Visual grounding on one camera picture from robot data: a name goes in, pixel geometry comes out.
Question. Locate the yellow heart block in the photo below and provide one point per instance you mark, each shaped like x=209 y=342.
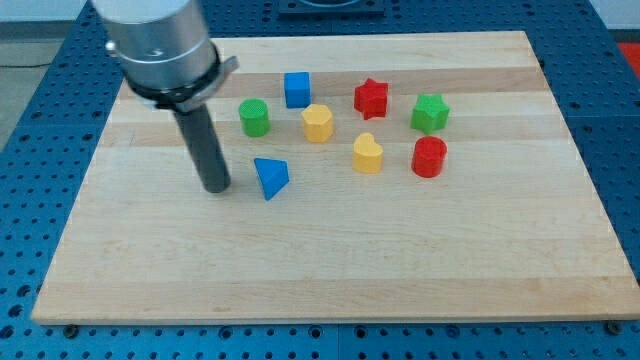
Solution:
x=367 y=154

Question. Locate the red star block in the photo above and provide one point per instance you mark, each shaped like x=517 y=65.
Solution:
x=371 y=99

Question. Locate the blue triangle block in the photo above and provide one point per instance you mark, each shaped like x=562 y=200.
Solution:
x=273 y=176

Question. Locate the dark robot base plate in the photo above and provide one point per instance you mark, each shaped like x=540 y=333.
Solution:
x=295 y=8

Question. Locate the yellow hexagon block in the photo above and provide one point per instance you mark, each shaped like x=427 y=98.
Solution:
x=318 y=125

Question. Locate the wooden board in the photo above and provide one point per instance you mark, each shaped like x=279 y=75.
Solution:
x=511 y=230

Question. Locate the green cylinder block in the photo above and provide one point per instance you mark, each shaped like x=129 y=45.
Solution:
x=254 y=116

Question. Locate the green star block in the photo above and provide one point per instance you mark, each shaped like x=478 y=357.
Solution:
x=430 y=113

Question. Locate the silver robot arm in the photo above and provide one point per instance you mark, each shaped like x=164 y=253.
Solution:
x=170 y=62

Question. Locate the blue cube block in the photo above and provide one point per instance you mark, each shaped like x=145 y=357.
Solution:
x=297 y=88

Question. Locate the red cylinder block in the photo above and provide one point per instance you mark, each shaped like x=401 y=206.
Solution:
x=428 y=156

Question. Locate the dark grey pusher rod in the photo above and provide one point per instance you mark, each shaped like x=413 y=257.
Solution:
x=200 y=138

